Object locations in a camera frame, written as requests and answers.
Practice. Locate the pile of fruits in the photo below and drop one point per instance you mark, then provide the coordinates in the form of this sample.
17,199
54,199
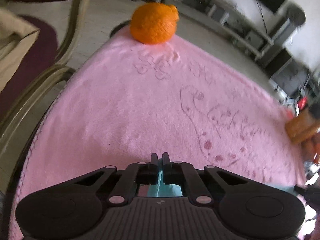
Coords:
312,150

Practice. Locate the grey tv stand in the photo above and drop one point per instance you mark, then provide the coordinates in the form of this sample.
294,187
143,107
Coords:
237,22

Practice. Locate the orange juice bottle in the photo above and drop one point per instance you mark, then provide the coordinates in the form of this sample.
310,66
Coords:
301,127

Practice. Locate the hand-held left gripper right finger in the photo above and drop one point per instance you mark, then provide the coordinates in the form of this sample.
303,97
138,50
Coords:
166,165

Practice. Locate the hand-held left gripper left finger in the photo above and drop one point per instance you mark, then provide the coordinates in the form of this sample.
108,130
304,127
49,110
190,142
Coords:
153,165

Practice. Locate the maroon chair with gold frame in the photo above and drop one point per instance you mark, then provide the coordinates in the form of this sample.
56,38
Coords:
45,85

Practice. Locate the large orange citrus fruit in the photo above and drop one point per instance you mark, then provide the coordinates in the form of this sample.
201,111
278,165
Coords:
153,23

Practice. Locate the beige jacket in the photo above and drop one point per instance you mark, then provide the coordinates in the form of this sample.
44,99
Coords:
12,45

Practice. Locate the pink printed blanket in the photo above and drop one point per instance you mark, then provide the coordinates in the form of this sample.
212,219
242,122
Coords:
112,117

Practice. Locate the teal t-shirt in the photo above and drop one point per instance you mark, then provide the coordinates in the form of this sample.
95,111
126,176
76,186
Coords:
162,190

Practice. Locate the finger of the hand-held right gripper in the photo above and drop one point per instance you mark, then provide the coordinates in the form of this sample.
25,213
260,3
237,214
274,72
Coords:
301,190

